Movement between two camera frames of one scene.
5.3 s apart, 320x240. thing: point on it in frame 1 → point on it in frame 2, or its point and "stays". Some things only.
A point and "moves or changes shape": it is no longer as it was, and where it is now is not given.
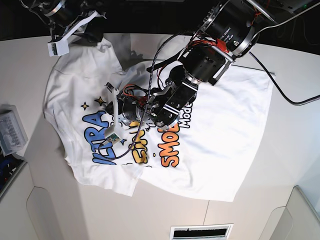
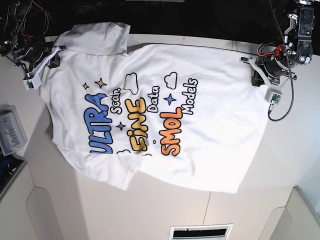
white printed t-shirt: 206,154 moves or changes shape
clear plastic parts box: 13,134 stays
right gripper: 124,108 → 274,73
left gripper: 94,30 → 36,58
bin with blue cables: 10,168 stays
